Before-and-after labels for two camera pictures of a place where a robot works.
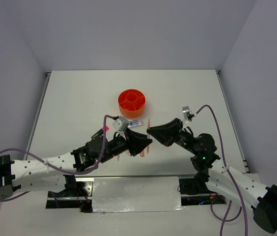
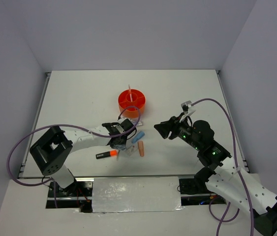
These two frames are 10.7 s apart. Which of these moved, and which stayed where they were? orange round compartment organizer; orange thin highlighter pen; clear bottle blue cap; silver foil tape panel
Moved: orange thin highlighter pen
Stayed: silver foil tape panel; orange round compartment organizer; clear bottle blue cap
